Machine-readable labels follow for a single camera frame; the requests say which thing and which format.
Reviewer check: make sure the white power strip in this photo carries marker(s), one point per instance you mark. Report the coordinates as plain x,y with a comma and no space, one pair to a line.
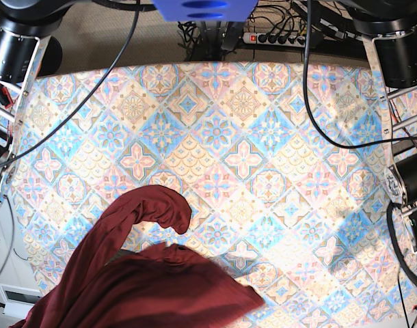
276,39

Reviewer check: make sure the maroon t-shirt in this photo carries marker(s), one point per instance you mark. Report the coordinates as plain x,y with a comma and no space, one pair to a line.
161,286

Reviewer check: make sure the blue plastic box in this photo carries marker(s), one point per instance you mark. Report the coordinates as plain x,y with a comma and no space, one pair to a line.
205,10

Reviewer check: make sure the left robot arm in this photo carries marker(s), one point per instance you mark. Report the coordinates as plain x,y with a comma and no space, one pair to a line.
389,32

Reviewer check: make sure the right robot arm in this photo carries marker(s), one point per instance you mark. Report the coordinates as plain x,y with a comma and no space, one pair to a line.
26,28

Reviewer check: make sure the patterned tablecloth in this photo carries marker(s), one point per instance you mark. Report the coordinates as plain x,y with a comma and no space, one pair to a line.
283,195

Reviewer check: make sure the black round stool base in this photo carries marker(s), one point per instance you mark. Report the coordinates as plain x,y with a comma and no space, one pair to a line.
52,58

